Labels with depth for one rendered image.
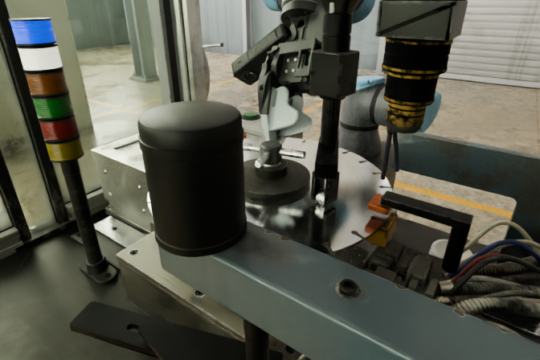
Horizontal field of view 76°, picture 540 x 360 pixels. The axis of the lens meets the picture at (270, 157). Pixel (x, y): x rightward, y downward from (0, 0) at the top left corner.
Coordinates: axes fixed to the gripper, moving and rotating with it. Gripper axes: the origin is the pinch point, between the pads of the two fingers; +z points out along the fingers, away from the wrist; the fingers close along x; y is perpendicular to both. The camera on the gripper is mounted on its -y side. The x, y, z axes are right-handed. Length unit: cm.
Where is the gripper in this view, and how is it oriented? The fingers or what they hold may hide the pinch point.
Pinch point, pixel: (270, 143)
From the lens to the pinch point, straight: 51.0
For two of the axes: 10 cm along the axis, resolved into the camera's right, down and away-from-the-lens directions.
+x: 6.1, 1.9, 7.7
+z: -1.8, 9.8, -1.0
